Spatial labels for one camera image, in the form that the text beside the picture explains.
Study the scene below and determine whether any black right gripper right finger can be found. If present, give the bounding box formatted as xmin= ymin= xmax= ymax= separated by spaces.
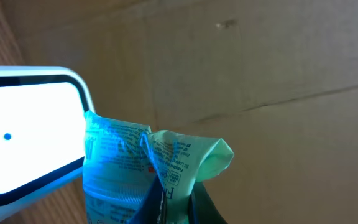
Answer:
xmin=188 ymin=182 xmax=227 ymax=224

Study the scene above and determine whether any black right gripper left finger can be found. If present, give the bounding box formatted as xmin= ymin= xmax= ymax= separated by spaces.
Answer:
xmin=127 ymin=177 xmax=167 ymax=224

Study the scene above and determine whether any teal snack packet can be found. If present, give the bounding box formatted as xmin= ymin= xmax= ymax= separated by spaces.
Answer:
xmin=83 ymin=111 xmax=234 ymax=223

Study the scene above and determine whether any white barcode scanner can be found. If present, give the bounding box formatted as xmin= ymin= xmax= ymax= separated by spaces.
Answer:
xmin=0 ymin=65 xmax=94 ymax=221

